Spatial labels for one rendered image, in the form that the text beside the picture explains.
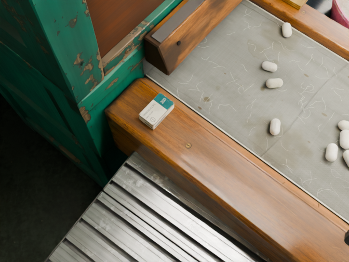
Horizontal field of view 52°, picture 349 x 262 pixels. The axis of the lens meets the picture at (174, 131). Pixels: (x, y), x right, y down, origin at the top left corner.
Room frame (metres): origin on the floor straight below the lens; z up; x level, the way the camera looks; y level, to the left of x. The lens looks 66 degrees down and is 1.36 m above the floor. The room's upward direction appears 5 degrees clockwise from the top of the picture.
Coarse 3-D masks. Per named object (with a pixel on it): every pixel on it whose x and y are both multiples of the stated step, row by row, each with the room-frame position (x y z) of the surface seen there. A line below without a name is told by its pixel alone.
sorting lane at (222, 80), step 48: (240, 48) 0.48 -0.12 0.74; (288, 48) 0.49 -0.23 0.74; (192, 96) 0.35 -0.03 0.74; (240, 96) 0.36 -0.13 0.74; (288, 96) 0.37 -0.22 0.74; (336, 96) 0.38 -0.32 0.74; (240, 144) 0.26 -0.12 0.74; (288, 144) 0.27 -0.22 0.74; (336, 144) 0.28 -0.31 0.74; (336, 192) 0.18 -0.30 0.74
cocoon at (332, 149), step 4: (332, 144) 0.27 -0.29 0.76; (328, 148) 0.26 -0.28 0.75; (332, 148) 0.26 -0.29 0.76; (336, 148) 0.26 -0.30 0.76; (328, 152) 0.25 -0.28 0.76; (332, 152) 0.25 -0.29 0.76; (336, 152) 0.25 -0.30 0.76; (328, 156) 0.24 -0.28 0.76; (332, 156) 0.24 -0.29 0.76; (336, 156) 0.24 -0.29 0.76; (328, 160) 0.24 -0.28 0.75; (332, 160) 0.24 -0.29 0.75
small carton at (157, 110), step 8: (160, 96) 0.32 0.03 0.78; (152, 104) 0.30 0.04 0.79; (160, 104) 0.30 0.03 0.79; (168, 104) 0.31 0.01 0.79; (144, 112) 0.29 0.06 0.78; (152, 112) 0.29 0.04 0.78; (160, 112) 0.29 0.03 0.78; (168, 112) 0.30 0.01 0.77; (144, 120) 0.27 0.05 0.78; (152, 120) 0.27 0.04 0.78; (160, 120) 0.28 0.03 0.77; (152, 128) 0.26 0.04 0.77
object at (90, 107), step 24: (0, 48) 0.39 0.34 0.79; (144, 48) 0.40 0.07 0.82; (0, 72) 0.52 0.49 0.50; (24, 72) 0.40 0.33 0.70; (120, 72) 0.34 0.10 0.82; (144, 72) 0.40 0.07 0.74; (24, 96) 0.46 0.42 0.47; (48, 96) 0.37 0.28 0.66; (96, 96) 0.29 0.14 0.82; (24, 120) 0.56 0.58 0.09; (48, 120) 0.39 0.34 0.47; (72, 120) 0.30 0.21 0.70; (96, 120) 0.28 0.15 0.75; (72, 144) 0.35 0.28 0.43; (96, 144) 0.26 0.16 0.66; (96, 168) 0.30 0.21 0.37
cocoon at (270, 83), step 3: (270, 78) 0.40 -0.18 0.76; (273, 78) 0.40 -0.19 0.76; (276, 78) 0.40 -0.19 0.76; (279, 78) 0.40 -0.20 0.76; (267, 81) 0.39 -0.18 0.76; (270, 81) 0.39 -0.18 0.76; (273, 81) 0.39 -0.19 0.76; (276, 81) 0.39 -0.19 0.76; (279, 81) 0.39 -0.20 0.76; (282, 81) 0.39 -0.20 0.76; (267, 84) 0.39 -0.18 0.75; (270, 84) 0.39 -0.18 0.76; (273, 84) 0.39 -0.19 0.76; (276, 84) 0.39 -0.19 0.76; (279, 84) 0.39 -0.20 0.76; (282, 84) 0.39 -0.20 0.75; (270, 87) 0.38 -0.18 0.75; (273, 87) 0.38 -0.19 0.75; (276, 87) 0.38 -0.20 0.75
